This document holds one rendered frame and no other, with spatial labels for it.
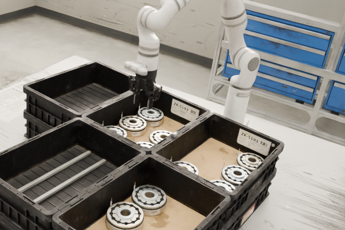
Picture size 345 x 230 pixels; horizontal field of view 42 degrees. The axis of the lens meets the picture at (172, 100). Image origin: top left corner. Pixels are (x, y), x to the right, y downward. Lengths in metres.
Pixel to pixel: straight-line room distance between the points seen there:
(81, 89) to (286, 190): 0.93
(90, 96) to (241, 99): 0.62
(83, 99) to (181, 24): 2.82
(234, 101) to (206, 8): 2.65
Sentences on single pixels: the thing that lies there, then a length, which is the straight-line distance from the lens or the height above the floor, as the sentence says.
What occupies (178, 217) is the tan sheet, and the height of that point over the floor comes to 0.83.
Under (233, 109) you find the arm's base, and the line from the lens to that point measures 1.89.
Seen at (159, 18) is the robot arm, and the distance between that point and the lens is 1.47.
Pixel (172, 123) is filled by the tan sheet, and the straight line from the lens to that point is 1.79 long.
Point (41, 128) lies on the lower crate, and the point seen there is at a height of 0.80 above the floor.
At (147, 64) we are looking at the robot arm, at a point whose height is 1.12.
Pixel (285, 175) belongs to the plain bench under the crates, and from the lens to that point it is 1.89.
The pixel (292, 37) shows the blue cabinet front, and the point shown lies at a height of 0.77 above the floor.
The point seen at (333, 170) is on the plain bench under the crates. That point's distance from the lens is 2.03.
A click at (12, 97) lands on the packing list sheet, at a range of 2.17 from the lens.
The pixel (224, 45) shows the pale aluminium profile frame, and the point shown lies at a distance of 3.49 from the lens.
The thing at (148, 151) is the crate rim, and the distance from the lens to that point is 1.42.
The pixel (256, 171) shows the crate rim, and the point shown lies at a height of 0.93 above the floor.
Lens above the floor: 1.72
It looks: 27 degrees down
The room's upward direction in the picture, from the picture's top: 9 degrees clockwise
